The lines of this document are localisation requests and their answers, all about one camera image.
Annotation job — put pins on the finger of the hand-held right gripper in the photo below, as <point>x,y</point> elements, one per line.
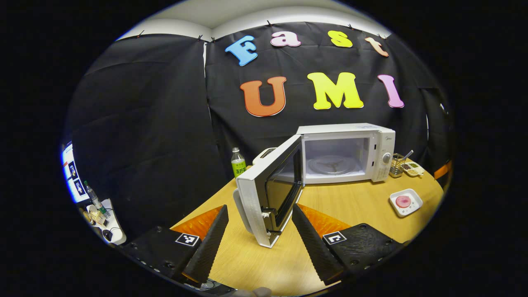
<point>443,170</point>

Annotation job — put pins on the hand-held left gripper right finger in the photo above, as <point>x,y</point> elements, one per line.
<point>311,243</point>

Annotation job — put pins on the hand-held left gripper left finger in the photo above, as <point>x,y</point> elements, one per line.
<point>210,243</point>

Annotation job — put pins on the white square plate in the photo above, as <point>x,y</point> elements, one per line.
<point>416,203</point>

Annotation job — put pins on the pink ham slice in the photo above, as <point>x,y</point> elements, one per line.
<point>403,201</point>

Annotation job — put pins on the white microwave oven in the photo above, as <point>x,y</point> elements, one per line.
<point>381,142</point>

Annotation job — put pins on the white divided bean dish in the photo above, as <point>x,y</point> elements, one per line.
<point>414,169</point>

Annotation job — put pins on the green drink bottle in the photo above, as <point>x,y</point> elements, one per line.
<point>238,167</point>

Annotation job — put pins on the white side table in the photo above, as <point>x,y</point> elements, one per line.
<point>117,231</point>

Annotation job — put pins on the white toaster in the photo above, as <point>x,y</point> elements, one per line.
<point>264,153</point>

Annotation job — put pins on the clear plastic bottle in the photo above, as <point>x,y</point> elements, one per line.
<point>95,200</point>

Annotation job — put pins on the computer monitor screen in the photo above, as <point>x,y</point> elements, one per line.
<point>73,177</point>

